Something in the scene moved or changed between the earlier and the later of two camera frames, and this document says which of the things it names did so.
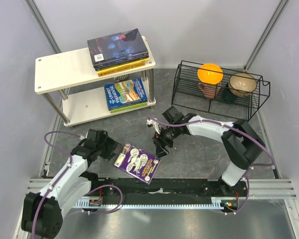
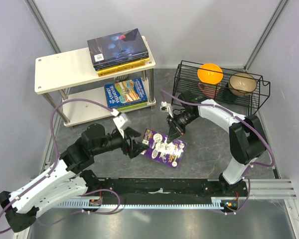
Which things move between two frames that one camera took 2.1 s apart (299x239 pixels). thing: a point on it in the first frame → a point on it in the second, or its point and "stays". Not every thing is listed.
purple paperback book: (136, 163) → (159, 151)
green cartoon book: (128, 108) stays
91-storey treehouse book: (124, 93) stays
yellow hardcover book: (133, 65) stays
